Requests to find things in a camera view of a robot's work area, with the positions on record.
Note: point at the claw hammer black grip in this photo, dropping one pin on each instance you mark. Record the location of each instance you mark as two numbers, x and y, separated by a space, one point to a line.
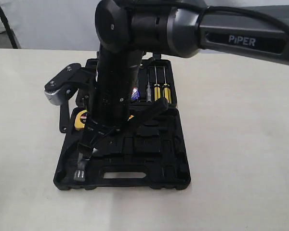
85 163

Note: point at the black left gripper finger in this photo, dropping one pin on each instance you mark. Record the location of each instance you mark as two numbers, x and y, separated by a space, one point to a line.
89 138

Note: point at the yellow black screwdriver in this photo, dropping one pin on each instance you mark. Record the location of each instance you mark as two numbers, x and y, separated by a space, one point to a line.
156 86
166 87

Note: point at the adjustable wrench black handle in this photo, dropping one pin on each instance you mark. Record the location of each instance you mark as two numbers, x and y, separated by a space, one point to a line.
64 117

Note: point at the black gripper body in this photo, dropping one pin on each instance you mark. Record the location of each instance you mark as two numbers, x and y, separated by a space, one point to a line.
110 96

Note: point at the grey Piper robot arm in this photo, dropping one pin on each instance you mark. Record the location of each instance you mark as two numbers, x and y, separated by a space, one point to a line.
128 29

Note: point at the yellow black screwdriver right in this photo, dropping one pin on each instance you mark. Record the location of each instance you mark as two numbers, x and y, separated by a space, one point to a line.
166 87

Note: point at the black plastic tool case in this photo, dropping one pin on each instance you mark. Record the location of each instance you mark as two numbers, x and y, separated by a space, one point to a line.
153 155

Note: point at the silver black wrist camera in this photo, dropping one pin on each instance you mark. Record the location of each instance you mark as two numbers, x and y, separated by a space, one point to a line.
67 82

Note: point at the black stand pole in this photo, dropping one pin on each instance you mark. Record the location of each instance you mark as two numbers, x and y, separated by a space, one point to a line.
8 29

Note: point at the yellow black screwdriver left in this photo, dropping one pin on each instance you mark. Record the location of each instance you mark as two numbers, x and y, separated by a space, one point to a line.
156 86

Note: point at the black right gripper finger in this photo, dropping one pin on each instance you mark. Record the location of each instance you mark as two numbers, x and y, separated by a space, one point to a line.
132 124

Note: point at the clear handled test screwdriver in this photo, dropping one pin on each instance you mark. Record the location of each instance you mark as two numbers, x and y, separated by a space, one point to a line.
148 90

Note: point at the PVC insulating tape roll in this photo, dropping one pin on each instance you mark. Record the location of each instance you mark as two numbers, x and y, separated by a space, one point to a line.
135 94

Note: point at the yellow measuring tape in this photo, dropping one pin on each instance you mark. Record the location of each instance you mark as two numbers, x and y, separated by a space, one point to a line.
80 120

